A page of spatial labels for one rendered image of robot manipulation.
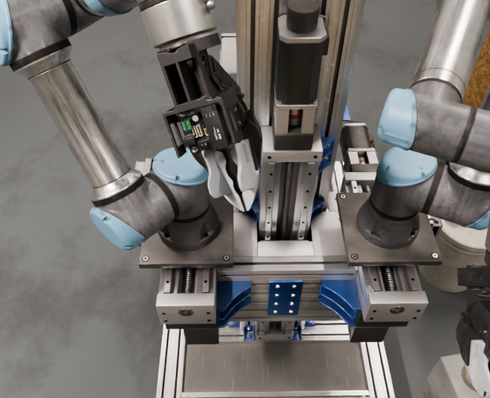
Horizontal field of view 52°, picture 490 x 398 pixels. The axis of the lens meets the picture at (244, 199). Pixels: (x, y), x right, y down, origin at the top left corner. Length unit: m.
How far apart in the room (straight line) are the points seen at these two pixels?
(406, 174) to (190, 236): 0.50
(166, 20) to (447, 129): 0.36
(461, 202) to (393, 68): 2.71
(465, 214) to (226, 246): 0.54
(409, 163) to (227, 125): 0.66
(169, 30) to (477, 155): 0.40
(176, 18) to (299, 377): 1.59
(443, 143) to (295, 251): 0.72
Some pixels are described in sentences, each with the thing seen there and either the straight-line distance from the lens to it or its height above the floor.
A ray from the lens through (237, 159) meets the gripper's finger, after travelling 0.58.
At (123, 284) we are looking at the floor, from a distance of 2.44.
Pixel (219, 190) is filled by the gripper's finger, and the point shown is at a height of 1.57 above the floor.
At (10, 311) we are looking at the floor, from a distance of 2.53.
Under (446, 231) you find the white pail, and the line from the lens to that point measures 2.25.
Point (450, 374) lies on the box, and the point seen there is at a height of 0.93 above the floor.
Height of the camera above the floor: 2.01
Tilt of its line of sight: 48 degrees down
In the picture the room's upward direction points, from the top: straight up
